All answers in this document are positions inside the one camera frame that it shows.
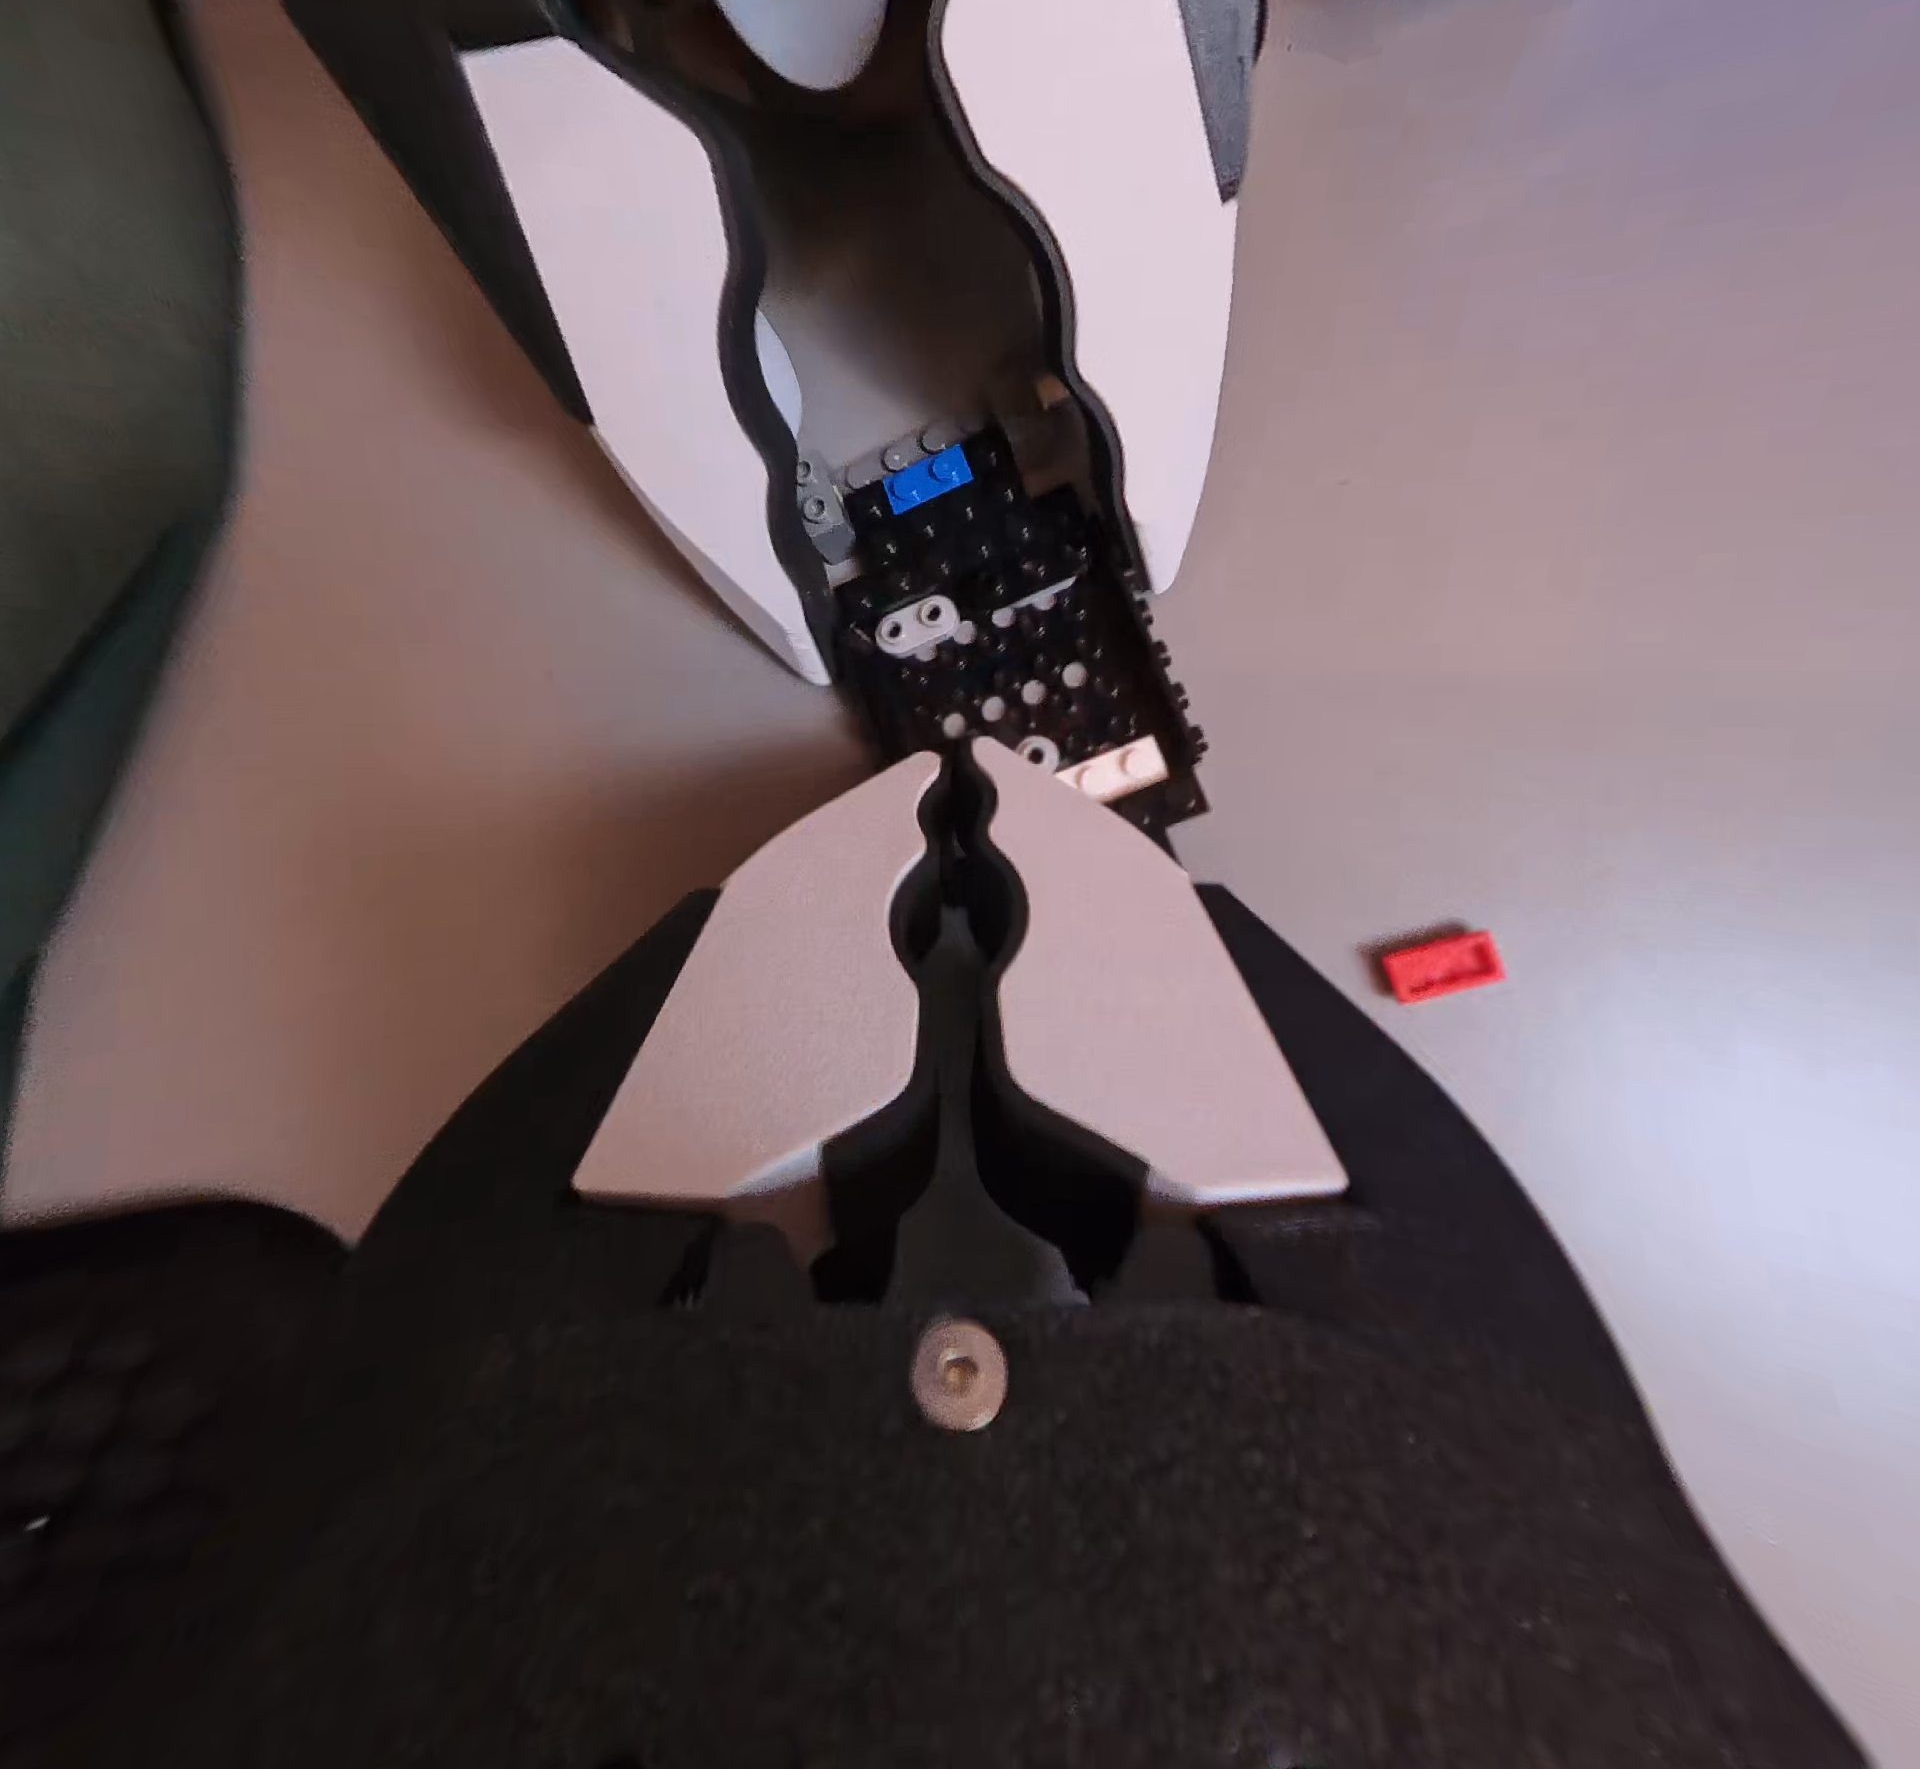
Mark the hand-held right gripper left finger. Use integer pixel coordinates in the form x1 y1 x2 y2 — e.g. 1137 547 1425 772
570 749 963 1216

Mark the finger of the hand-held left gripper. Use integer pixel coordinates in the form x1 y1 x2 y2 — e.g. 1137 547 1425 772
451 36 849 690
926 0 1247 601

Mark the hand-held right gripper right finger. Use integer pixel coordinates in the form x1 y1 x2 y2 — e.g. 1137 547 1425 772
966 742 1351 1206

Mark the black lego car chassis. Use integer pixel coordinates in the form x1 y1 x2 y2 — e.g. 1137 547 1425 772
798 383 1224 836

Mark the small red lego piece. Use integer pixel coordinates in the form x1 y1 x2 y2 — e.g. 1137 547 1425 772
1375 923 1508 1008

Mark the person's torso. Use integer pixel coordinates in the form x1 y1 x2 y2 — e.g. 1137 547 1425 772
0 0 248 1052

